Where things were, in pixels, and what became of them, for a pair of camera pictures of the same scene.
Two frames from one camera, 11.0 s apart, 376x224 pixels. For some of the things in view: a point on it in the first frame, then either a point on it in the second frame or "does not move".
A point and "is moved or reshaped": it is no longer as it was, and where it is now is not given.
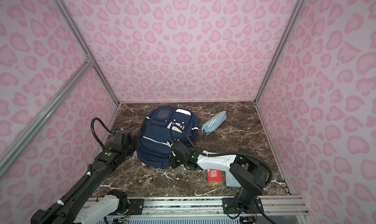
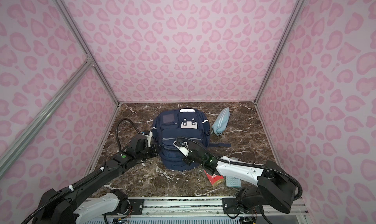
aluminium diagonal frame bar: (49, 107) does not move
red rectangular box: (214, 177) does not move
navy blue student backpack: (164, 126) is moved or reshaped
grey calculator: (231, 181) does not move
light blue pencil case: (211, 125) → (221, 122)
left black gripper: (135, 140) → (153, 147)
